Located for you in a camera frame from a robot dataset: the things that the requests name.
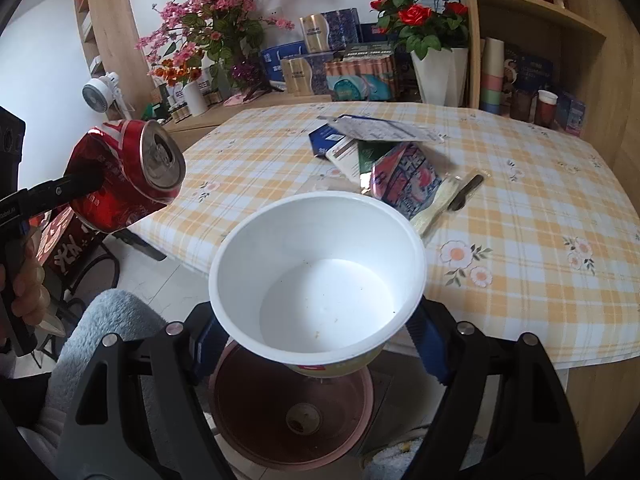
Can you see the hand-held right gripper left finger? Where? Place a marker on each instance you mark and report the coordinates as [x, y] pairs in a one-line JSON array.
[[207, 342]]

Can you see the green paper packet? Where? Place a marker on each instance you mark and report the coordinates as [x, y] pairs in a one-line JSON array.
[[370, 157]]

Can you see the orange artificial flowers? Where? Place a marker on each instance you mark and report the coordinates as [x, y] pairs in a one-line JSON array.
[[175, 72]]

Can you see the stack of pastel cups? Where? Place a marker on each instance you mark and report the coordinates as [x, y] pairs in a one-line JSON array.
[[492, 75]]

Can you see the white flower vase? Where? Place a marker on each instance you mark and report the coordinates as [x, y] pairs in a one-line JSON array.
[[435, 77]]

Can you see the purple artificial flowers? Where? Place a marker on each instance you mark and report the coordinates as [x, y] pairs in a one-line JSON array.
[[246, 72]]

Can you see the person's left hand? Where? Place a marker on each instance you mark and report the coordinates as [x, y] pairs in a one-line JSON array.
[[31, 285]]

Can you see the red cup with white rim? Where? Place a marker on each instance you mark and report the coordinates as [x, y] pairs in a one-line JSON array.
[[545, 109]]

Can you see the light blue fleece clothing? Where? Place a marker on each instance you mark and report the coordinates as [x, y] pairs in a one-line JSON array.
[[100, 320]]

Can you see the orange and teal tissue pack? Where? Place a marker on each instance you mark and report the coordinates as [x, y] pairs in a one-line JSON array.
[[360, 82]]

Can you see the small white fan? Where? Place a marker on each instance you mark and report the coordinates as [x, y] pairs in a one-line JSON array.
[[95, 95]]

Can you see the blue and gold tissue pack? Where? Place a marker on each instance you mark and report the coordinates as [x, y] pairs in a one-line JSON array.
[[330, 30], [305, 75]]

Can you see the black flat box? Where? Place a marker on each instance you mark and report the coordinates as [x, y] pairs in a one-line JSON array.
[[370, 51]]

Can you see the crushed red soda can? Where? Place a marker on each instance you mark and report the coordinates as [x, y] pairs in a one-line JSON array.
[[117, 170]]

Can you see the blue coffee box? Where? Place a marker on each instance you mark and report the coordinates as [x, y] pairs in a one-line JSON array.
[[324, 141]]

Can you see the black plastic knife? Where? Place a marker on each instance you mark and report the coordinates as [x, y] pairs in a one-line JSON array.
[[465, 192]]

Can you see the row of small bottles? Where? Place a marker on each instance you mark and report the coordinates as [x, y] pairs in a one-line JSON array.
[[172, 107]]

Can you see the black metal frame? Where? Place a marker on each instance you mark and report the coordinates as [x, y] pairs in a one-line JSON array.
[[145, 249]]

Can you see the tall wooden bookshelf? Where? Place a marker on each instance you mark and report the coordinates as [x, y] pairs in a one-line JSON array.
[[115, 25]]

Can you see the low wooden cabinet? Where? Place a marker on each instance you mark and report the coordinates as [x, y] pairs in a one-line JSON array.
[[210, 121]]

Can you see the wooden shelf unit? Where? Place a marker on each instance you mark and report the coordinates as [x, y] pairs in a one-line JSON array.
[[590, 60]]

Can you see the pink waste bin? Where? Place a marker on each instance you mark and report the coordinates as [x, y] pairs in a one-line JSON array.
[[280, 410]]

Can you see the brown cup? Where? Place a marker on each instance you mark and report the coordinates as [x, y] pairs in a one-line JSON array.
[[521, 105]]

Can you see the pink blossom flower arrangement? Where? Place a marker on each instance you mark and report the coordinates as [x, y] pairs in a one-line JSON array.
[[210, 0]]

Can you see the blue tissue bag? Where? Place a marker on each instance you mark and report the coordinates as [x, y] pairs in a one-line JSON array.
[[280, 62]]

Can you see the yellow plaid tablecloth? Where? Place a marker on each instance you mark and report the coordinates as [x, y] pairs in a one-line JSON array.
[[525, 220]]

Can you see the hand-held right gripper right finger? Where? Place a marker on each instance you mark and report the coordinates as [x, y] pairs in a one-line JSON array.
[[431, 347]]

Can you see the dark blue book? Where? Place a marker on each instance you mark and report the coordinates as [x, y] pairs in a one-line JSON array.
[[530, 67]]

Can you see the small blue box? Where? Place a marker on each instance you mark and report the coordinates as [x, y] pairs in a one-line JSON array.
[[571, 112]]

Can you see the white instant noodle bowl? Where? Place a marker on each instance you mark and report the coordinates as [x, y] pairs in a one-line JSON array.
[[325, 290]]

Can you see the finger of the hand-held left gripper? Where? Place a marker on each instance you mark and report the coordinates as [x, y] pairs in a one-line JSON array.
[[65, 190]]

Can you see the white printed paper packet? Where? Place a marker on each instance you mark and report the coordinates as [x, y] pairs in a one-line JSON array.
[[345, 158]]

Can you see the red rose bouquet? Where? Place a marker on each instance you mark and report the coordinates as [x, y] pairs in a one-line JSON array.
[[415, 15]]

